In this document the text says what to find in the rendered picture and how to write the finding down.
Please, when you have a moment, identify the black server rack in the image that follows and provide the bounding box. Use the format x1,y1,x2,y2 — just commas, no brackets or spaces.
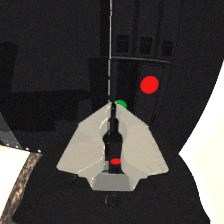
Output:
0,0,224,154

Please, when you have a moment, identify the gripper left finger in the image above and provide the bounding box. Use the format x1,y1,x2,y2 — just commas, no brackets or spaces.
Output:
12,102,113,224

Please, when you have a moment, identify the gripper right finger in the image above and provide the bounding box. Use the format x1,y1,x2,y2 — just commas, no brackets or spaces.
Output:
113,102,211,224

